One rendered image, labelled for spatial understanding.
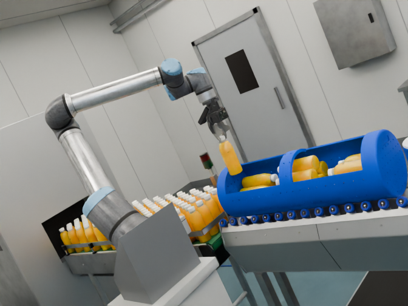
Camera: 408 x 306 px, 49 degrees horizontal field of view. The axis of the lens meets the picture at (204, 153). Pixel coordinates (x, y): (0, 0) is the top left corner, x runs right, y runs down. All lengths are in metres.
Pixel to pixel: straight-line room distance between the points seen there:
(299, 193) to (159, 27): 5.31
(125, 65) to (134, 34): 0.52
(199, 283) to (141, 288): 0.21
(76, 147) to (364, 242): 1.33
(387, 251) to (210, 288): 0.78
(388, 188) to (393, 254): 0.32
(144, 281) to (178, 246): 0.18
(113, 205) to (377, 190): 1.03
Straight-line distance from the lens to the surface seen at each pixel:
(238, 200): 2.26
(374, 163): 1.85
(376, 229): 2.00
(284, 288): 2.72
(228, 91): 6.44
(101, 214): 1.71
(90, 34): 7.39
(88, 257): 3.47
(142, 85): 2.07
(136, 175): 7.12
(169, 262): 1.64
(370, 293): 2.97
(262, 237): 2.32
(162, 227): 1.62
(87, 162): 2.05
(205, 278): 1.69
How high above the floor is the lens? 1.73
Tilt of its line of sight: 9 degrees down
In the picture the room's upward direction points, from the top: 25 degrees counter-clockwise
